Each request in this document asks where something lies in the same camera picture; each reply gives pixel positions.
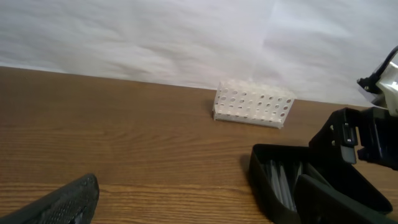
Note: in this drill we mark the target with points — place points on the white test tube rack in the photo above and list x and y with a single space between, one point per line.
252 105

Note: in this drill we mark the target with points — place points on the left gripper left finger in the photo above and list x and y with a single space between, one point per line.
62 202

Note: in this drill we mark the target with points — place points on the black tray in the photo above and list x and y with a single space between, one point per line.
261 180

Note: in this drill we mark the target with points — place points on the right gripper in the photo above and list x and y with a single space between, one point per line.
379 140

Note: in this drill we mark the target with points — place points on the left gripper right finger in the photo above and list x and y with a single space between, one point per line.
329 205

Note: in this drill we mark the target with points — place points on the clear test tube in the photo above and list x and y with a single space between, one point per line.
315 174
298 174
275 180
287 193

